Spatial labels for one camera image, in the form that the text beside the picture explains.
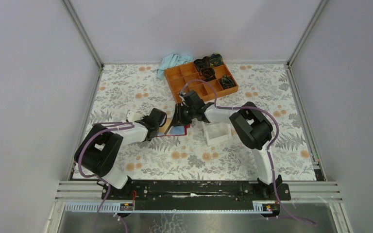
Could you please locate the light blue cloth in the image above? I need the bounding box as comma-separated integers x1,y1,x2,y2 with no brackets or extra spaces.
157,53,193,79

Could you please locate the rolled tie green pattern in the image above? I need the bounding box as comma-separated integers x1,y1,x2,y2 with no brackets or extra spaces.
219,75,236,90

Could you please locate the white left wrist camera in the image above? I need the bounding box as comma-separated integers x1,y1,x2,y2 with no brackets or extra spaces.
126,111,143,122

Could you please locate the orange wooden compartment tray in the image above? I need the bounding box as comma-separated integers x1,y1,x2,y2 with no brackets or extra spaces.
164,62,239,103

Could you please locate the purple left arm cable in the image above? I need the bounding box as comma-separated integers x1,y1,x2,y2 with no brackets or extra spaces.
77,121,136,233

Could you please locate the red leather card holder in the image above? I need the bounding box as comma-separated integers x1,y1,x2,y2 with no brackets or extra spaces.
157,125,190,137

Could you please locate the rolled tie dark striped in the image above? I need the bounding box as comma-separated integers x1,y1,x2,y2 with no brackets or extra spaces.
193,56,211,72

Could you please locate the white card box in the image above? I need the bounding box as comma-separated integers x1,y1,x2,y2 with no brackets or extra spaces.
202,122,232,146

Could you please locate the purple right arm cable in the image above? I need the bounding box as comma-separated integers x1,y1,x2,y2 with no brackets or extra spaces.
179,79,318,227

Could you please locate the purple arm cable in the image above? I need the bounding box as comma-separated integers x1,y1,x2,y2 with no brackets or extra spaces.
179,79,318,227
77,121,136,233

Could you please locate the rolled tie yellow green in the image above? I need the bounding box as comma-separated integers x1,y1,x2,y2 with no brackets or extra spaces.
209,53,224,67

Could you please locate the gold credit card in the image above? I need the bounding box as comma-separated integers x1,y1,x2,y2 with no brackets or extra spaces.
158,118,172,135

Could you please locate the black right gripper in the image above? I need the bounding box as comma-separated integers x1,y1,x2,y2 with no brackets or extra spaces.
170,103,196,128

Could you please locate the floral patterned table mat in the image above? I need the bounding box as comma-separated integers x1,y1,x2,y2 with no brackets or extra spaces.
87,64,316,181

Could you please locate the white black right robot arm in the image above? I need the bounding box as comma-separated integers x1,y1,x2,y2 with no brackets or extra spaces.
176,91,282,200

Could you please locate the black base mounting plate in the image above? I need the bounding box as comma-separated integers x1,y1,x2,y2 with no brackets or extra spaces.
102,180,291,211

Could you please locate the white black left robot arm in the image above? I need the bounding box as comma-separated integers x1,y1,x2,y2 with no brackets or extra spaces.
74,108,167,200

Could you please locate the rolled tie orange pattern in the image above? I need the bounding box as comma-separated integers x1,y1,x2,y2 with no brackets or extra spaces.
200,67,216,82

